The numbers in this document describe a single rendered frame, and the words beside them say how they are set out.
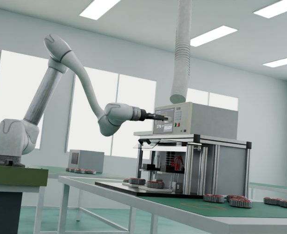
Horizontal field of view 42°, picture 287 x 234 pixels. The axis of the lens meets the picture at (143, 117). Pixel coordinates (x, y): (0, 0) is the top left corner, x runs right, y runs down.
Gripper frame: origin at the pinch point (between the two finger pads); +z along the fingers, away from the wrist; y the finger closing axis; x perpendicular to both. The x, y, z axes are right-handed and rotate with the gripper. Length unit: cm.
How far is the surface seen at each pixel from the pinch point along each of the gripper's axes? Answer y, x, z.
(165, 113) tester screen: -13.4, 5.4, 6.5
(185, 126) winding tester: 11.4, -4.7, 6.5
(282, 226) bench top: 102, -47, -7
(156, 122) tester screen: -24.3, -0.3, 6.4
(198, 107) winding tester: 14.4, 7.9, 13.6
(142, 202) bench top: 38, -48, -32
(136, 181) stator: -15.7, -40.8, -9.3
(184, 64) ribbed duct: -113, 74, 82
